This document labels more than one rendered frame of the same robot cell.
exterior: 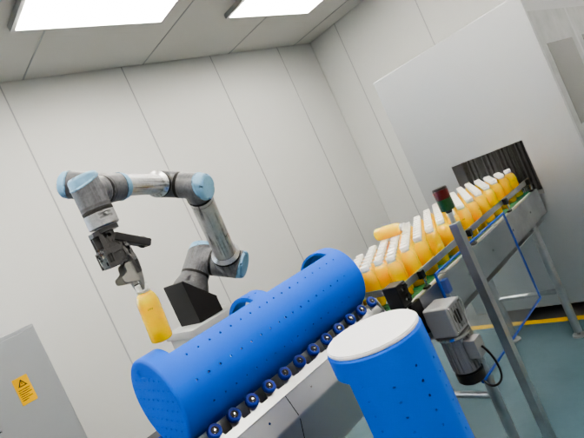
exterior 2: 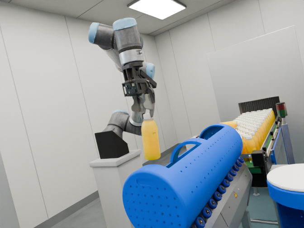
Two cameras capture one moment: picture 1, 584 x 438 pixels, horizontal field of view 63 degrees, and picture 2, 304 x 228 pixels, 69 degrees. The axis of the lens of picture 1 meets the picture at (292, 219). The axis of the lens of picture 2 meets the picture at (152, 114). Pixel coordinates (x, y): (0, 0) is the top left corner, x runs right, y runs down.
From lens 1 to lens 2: 0.88 m
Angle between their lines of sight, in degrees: 12
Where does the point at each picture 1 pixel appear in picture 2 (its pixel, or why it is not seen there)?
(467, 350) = not seen: hidden behind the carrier
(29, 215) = not seen: outside the picture
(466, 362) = not seen: hidden behind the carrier
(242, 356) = (209, 179)
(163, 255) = (68, 121)
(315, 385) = (230, 206)
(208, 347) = (192, 168)
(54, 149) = (18, 46)
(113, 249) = (140, 81)
